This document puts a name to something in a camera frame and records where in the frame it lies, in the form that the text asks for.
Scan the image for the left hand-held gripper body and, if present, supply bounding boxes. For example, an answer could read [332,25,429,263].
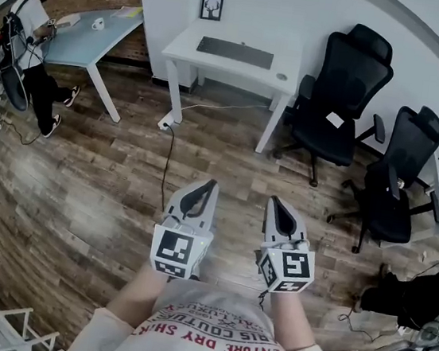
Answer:
[147,209,217,285]

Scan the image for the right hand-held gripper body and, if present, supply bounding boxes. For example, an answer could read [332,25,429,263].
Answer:
[253,233,320,299]

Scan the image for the black keyboard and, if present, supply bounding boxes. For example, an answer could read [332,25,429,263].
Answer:
[195,35,277,72]

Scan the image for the person's left forearm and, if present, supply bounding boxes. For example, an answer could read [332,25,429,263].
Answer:
[103,263,171,333]

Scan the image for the person's right forearm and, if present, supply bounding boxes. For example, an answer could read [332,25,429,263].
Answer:
[262,289,325,351]

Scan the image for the black mesh office chair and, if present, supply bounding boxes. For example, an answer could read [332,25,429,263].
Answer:
[321,94,439,265]
[268,14,401,197]

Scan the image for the white red-print shirt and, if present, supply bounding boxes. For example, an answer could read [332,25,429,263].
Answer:
[60,263,353,351]

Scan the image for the white paper sheet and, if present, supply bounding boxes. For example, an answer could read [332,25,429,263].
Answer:
[324,110,346,130]

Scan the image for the white desk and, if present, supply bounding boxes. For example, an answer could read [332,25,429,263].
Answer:
[150,12,306,158]

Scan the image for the pale blue glass table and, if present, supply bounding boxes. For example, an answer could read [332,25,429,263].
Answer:
[33,0,147,126]

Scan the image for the white wooden chair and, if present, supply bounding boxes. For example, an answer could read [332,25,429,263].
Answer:
[0,264,69,351]

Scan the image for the yellowish open book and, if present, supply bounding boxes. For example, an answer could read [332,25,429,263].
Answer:
[111,2,145,23]

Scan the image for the framed deer picture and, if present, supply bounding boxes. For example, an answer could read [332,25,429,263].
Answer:
[199,0,225,22]

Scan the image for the flat white box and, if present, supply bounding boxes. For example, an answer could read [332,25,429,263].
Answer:
[54,11,83,30]

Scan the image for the thin black floor cable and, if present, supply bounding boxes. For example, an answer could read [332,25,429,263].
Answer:
[335,306,401,348]

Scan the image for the white floor cable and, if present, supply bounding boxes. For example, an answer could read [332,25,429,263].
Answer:
[178,93,270,124]

